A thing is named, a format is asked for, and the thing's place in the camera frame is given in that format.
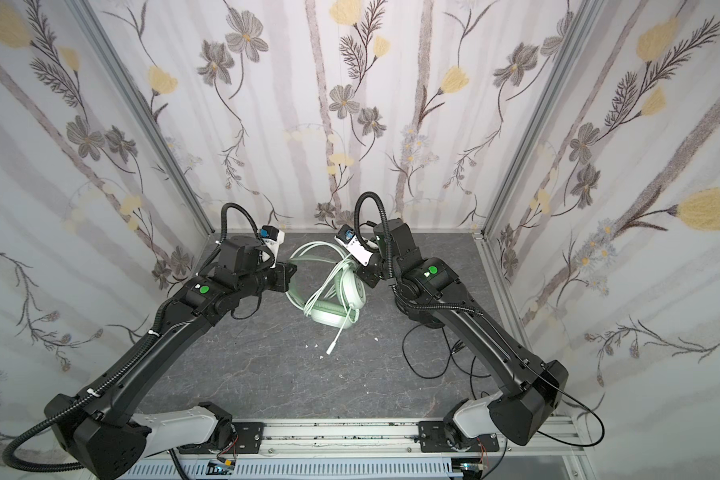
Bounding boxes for left black corrugated conduit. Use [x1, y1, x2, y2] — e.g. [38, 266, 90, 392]
[2, 202, 277, 479]

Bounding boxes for white slotted cable duct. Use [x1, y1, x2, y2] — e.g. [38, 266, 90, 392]
[119, 458, 464, 480]

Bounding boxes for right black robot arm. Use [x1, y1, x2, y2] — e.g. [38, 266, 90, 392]
[361, 219, 569, 448]

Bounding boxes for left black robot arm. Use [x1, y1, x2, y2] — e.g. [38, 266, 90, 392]
[45, 225, 296, 479]

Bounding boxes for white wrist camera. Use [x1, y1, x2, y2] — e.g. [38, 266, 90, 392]
[335, 224, 373, 267]
[259, 225, 285, 256]

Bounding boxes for black mounting plate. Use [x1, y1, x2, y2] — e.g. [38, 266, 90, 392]
[417, 420, 453, 453]
[227, 422, 265, 455]

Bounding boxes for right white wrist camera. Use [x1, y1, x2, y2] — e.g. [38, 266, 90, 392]
[335, 224, 373, 267]

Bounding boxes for green white headphones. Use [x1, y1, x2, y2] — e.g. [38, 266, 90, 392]
[286, 241, 367, 330]

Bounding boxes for black headphone cable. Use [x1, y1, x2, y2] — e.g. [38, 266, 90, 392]
[400, 323, 606, 449]

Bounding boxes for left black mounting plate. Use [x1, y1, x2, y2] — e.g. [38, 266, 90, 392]
[227, 422, 265, 455]

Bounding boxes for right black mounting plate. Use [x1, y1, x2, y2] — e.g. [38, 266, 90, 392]
[417, 420, 453, 453]

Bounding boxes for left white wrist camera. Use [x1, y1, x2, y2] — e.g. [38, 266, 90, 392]
[259, 225, 285, 256]

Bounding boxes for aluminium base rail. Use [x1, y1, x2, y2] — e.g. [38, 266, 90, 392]
[129, 408, 585, 462]

